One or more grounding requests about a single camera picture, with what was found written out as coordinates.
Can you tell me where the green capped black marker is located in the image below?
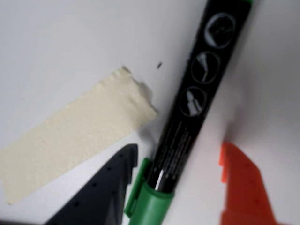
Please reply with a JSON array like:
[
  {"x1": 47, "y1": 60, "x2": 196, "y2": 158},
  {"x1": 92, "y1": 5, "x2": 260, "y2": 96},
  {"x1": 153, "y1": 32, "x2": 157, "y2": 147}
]
[{"x1": 124, "y1": 0, "x2": 256, "y2": 225}]

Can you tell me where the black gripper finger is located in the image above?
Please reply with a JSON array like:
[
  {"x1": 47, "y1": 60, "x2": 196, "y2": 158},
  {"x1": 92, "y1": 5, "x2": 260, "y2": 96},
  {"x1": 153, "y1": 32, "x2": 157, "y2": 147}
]
[{"x1": 44, "y1": 143, "x2": 139, "y2": 225}]

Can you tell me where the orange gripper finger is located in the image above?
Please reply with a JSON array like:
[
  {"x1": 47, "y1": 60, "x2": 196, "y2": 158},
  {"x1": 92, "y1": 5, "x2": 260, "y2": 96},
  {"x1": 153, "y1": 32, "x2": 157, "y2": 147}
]
[{"x1": 218, "y1": 142, "x2": 286, "y2": 225}]

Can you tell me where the beige masking tape strip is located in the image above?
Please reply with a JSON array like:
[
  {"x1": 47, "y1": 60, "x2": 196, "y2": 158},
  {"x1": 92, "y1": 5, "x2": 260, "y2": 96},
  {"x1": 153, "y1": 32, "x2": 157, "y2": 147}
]
[{"x1": 0, "y1": 66, "x2": 158, "y2": 206}]

